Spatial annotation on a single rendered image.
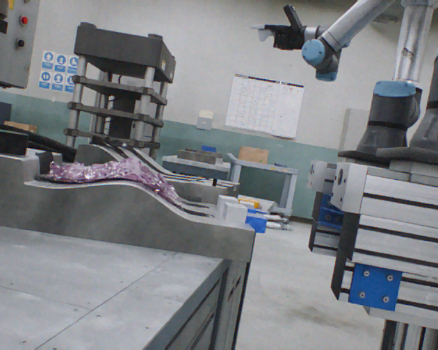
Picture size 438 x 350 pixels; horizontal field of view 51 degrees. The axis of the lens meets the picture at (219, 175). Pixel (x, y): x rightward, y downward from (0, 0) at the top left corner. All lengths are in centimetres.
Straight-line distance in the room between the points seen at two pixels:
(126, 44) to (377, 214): 444
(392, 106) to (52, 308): 115
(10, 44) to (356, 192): 128
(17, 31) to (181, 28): 616
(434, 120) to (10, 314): 78
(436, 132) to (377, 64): 708
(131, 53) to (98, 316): 470
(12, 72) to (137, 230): 112
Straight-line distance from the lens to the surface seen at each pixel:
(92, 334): 44
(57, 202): 77
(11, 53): 176
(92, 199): 75
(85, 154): 116
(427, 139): 94
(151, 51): 506
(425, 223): 92
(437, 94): 97
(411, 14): 165
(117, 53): 513
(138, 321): 47
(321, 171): 137
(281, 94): 762
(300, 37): 173
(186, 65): 769
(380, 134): 141
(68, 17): 827
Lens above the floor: 98
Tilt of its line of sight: 3 degrees down
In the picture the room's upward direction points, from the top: 10 degrees clockwise
